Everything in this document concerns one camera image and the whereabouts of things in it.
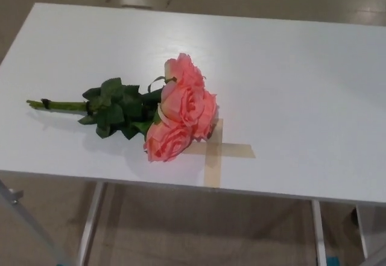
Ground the pink artificial rose bouquet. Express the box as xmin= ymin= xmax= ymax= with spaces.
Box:
xmin=26 ymin=52 xmax=219 ymax=163

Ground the short beige tape strip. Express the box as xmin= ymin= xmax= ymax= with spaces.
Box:
xmin=202 ymin=118 xmax=224 ymax=188

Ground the white slanted table leg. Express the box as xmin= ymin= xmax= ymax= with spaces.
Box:
xmin=77 ymin=182 xmax=107 ymax=266

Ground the white thick table leg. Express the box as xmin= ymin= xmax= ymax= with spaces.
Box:
xmin=311 ymin=199 xmax=328 ymax=266

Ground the white thin table leg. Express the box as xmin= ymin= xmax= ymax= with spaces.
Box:
xmin=355 ymin=205 xmax=370 ymax=260

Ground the grey metal stand frame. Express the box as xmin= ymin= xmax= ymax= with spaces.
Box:
xmin=0 ymin=177 xmax=66 ymax=266

